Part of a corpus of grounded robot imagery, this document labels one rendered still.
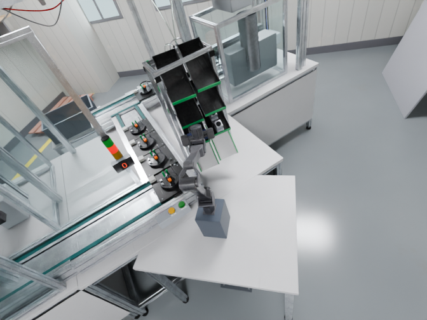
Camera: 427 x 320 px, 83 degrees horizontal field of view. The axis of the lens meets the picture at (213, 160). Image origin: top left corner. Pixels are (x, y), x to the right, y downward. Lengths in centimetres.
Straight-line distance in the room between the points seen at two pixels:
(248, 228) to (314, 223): 111
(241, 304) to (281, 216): 97
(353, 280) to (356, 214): 58
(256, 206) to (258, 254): 29
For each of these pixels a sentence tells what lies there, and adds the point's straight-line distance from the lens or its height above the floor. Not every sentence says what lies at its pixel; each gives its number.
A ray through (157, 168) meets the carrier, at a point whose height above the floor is 97.
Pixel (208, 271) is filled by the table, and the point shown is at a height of 86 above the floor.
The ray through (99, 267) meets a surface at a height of 86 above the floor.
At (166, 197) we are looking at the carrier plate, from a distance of 158.
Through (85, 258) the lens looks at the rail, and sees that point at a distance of 166.
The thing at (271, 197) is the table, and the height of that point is 86.
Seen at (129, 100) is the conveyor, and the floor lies 92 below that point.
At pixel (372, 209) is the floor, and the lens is 264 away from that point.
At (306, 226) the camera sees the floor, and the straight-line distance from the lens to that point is 243.
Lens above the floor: 216
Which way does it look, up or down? 46 degrees down
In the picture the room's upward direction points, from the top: 18 degrees counter-clockwise
